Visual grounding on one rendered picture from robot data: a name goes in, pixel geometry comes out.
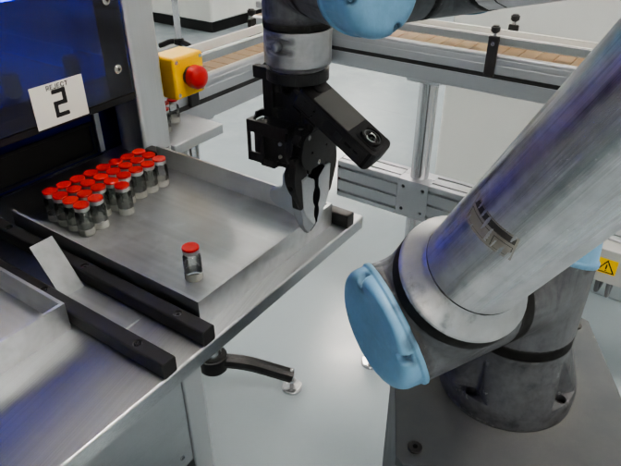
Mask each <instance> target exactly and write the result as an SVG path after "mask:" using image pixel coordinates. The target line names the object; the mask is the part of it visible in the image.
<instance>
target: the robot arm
mask: <svg viewBox="0 0 621 466"><path fill-rule="evenodd" d="M559 1H566V0H262V28H263V52H264V63H263V64H260V63H259V64H255V65H252V69H253V77H255V78H259V79H262V91H263V108H261V109H259V110H257V111H255V114H254V116H250V117H248V118H246V122H247V137H248V152H249V159H250V160H253V161H256V162H260V163H262V165H263V166H268V167H270V168H277V167H279V166H281V167H285V168H286V170H285V172H284V173H283V184H282V186H279V187H275V188H271V189H270V198H271V200H272V201H273V202H274V203H275V204H276V205H278V206H280V207H281V208H283V209H285V210H286V211H288V212H289V213H291V214H292V215H294V216H295V217H296V219H297V221H298V225H299V226H300V227H301V229H302V230H303V231H304V232H307V233H309V232H310V231H312V230H313V229H314V227H315V226H316V224H317V223H318V221H319V220H320V217H321V214H322V212H323V208H324V206H325V203H326V200H327V197H328V192H329V190H330V189H331V186H332V181H333V177H334V173H335V165H336V146H337V147H338V148H339V149H340V150H341V151H342V152H343V153H344V154H346V155H347V156H348V157H349V158H350V159H351V160H352V161H353V162H354V163H355V164H356V165H357V166H358V167H359V168H361V169H367V168H369V167H371V166H372V165H373V164H374V163H376V162H377V161H378V160H379V159H380V158H381V157H382V156H383V155H384V154H385V152H386V151H387V150H388V148H389V147H390V141H389V140H388V139H387V138H386V137H385V136H384V135H383V134H382V133H381V132H380V131H379V130H378V129H377V128H376V127H375V126H374V125H373V124H372V123H370V122H369V121H368V120H367V119H366V118H365V117H364V116H363V115H362V114H361V113H360V112H359V111H357V110H356V109H355V108H354V107H353V106H352V105H351V104H350V103H349V102H348V101H347V100H346V99H344V98H343V97H342V96H341V95H340V94H339V93H338V92H337V91H336V90H335V89H334V88H332V87H331V86H330V85H329V84H328V83H327V82H326V81H328V80H329V68H330V66H329V64H330V63H331V62H332V31H333V28H334V29H335V30H337V31H340V32H342V33H344V34H345V35H348V36H352V37H359V38H365V39H370V40H378V39H382V38H385V37H388V36H390V35H392V33H393V32H395V31H396V30H397V29H399V28H401V27H402V26H403V25H404V24H405V23H408V22H414V21H419V20H425V19H431V18H445V17H453V16H459V15H479V14H482V13H485V12H488V11H493V10H498V9H503V8H510V7H517V6H531V5H538V4H545V3H552V2H559ZM261 116H264V117H261ZM258 117H261V118H258ZM256 118H258V119H256ZM251 131H252V132H254V141H255V152H254V151H252V150H251V134H250V132H251ZM619 230H621V18H620V19H619V20H618V21H617V22H616V24H615V25H614V26H613V27H612V29H610V30H609V31H608V32H607V33H606V34H605V36H604V37H603V38H602V39H601V40H600V41H599V43H598V44H597V45H596V46H595V47H594V48H593V49H592V51H591V52H590V53H589V54H588V55H587V56H586V58H585V59H584V60H583V61H582V62H581V63H580V64H579V66H578V67H577V68H576V69H575V70H574V72H573V73H572V74H571V75H570V76H569V77H568V78H567V80H566V81H565V82H564V83H563V84H562V85H561V87H560V88H559V89H558V90H557V91H556V92H555V93H554V95H553V96H552V97H551V98H550V99H549V100H548V102H547V103H546V104H545V105H544V106H543V107H542V109H541V110H540V111H539V112H538V113H537V114H536V115H535V117H534V118H533V119H532V120H531V121H530V122H529V124H528V125H527V126H526V127H525V128H524V129H523V130H522V131H521V132H520V133H519V134H518V135H517V137H516V138H515V139H514V140H513V141H512V142H511V143H510V145H509V146H508V147H507V148H506V149H505V150H504V152H503V153H502V154H501V155H500V156H499V157H498V158H497V160H496V161H495V162H494V163H493V164H492V165H491V167H490V168H489V169H488V170H487V171H486V172H485V174H484V175H483V176H482V177H481V178H480V179H479V181H478V182H477V183H476V184H475V185H474V186H473V187H472V189H471V190H470V191H469V192H468V193H467V194H466V196H465V197H464V198H463V199H462V200H461V201H460V202H459V204H458V205H457V206H456V207H455V208H454V209H453V211H452V212H451V213H450V214H449V215H441V216H436V217H432V218H430V219H427V220H425V221H423V222H421V223H420V224H418V225H417V226H416V227H414V228H413V229H412V230H411V231H410V232H409V233H408V234H407V236H406V237H405V238H404V239H403V241H402V242H401V243H400V244H399V246H398V247H397V248H396V250H395V251H394V252H393V253H392V254H391V255H389V256H388V257H386V258H384V259H383V260H381V261H379V262H376V263H373V264H370V263H366V264H364V265H363V266H362V267H361V268H359V269H356V270H354V271H352V272H351V273H350V274H349V276H348V277H347V280H346V284H345V291H344V294H345V305H346V310H347V317H348V321H349V323H350V326H351V329H352V332H353V334H354V337H355V339H356V340H357V342H358V345H359V348H360V350H361V351H362V353H363V355H364V357H365V358H366V360H367V362H368V363H369V365H370V366H371V368H372V369H373V370H374V372H376V373H377V374H378V375H379V376H380V377H381V378H382V379H383V380H384V381H385V383H386V384H388V385H389V386H392V387H394V388H397V389H409V388H412V387H414V386H417V385H420V384H423V385H427V384H428V383H430V380H431V379H433V378H435V377H437V376H439V375H440V379H441V382H442V385H443V388H444V391H445V392H446V394H447V395H448V397H449V398H450V399H451V400H452V401H453V402H454V403H455V404H456V405H457V406H458V407H459V408H460V409H461V410H462V411H463V412H465V413H466V414H467V415H469V416H470V417H472V418H474V419H475V420H477V421H479V422H481V423H485V424H487V425H489V426H491V427H494V428H498V429H502V430H506V431H511V432H536V431H541V430H544V429H547V428H550V427H552V426H554V425H556V424H558V423H560V422H561V421H562V420H563V419H564V418H565V417H566V416H567V414H568V413H569V411H570V409H571V406H572V403H573V400H574V397H575V395H576V390H577V378H576V370H575V363H574V356H573V349H572V345H573V342H574V339H575V336H576V334H577V331H578V325H579V322H580V319H581V316H582V314H583V310H584V307H585V304H586V301H587V298H588V296H589V292H590V289H591V284H592V281H593V278H594V275H595V272H596V270H598V269H599V268H600V265H601V263H600V261H599V260H600V256H601V252H602V248H603V242H604V241H606V240H607V239H609V238H610V237H612V236H613V235H614V234H615V233H616V232H618V231H619Z"/></svg>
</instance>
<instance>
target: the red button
mask: <svg viewBox="0 0 621 466"><path fill-rule="evenodd" d="M207 81H208V72H207V70H206V69H205V68H204V67H203V66H199V65H192V66H190V67H189V68H188V70H187V72H186V83H187V84H188V86H189V87H190V88H193V89H196V90H199V89H201V88H203V87H204V86H205V85H206V84H207Z"/></svg>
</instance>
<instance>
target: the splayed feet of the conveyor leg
mask: <svg viewBox="0 0 621 466"><path fill-rule="evenodd" d="M221 350H222V354H221V356H220V357H219V358H217V359H215V360H207V361H206V362H205V363H204V364H203V365H201V372H202V373H203V374H205V375H207V376H217V375H220V374H223V373H224V372H225V371H226V370H227V368H229V369H238V370H244V371H249V372H254V373H256V374H262V375H266V376H269V377H272V378H275V379H279V380H282V381H285V382H284V383H283V384H282V390H283V392H284V393H285V394H287V395H290V396H294V395H297V394H298V393H299V392H300V391H301V390H302V384H301V382H300V381H299V380H297V379H296V378H295V376H294V368H290V367H287V366H284V365H281V364H277V363H274V362H268V361H266V360H263V359H259V358H255V357H251V356H247V355H240V354H233V353H227V352H226V350H225V348H221Z"/></svg>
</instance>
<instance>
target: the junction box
mask: <svg viewBox="0 0 621 466"><path fill-rule="evenodd" d="M599 261H600V263H601V265H600V268H599V269H598V270H596V272H595V275H594V278H593V279H595V280H598V281H601V282H604V283H607V284H610V285H613V286H616V287H619V288H621V243H618V242H614V241H611V240H608V239H607V240H606V241H604V242H603V248H602V252H601V256H600V260H599Z"/></svg>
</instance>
